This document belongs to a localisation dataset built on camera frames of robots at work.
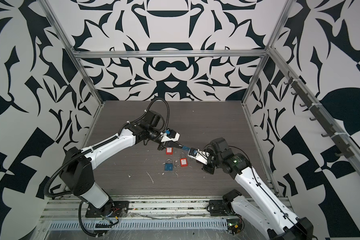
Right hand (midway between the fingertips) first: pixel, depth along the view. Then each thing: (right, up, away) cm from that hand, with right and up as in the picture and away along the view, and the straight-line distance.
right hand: (200, 157), depth 76 cm
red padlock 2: (-8, -6, +14) cm, 17 cm away
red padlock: (-16, 0, +17) cm, 23 cm away
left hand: (-9, +8, -1) cm, 12 cm away
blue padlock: (-7, +5, -3) cm, 9 cm away
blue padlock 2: (-17, -8, +12) cm, 22 cm away
